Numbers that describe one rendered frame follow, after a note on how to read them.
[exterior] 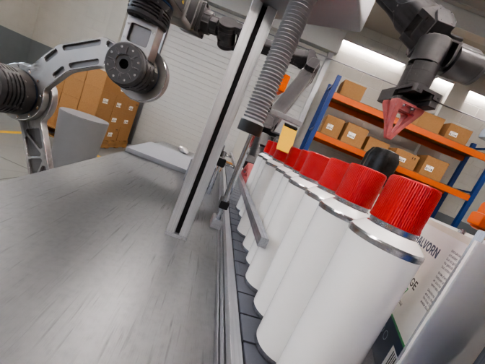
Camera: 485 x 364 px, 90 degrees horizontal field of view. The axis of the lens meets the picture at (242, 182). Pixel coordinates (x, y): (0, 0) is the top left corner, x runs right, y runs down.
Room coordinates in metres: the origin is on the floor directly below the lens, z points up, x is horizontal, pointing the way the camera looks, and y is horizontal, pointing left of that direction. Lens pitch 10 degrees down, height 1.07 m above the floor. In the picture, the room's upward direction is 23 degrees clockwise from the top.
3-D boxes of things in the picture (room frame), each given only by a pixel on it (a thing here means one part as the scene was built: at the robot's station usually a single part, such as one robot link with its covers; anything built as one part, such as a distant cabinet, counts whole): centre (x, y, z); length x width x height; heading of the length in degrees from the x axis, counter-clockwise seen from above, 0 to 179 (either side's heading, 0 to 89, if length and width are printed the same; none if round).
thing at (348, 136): (4.35, -2.11, 1.26); 2.77 x 0.60 x 2.51; 88
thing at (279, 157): (0.50, -0.05, 0.98); 0.05 x 0.05 x 0.20
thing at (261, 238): (0.82, 0.03, 0.95); 1.07 x 0.01 x 0.01; 9
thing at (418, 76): (0.54, -0.24, 1.30); 0.10 x 0.07 x 0.07; 10
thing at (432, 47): (0.54, -0.25, 1.36); 0.07 x 0.06 x 0.07; 89
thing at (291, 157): (0.43, -0.07, 0.98); 0.05 x 0.05 x 0.20
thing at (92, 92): (3.96, 2.71, 0.57); 1.20 x 0.83 x 1.14; 0
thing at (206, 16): (1.13, 0.39, 1.45); 0.09 x 0.08 x 0.12; 178
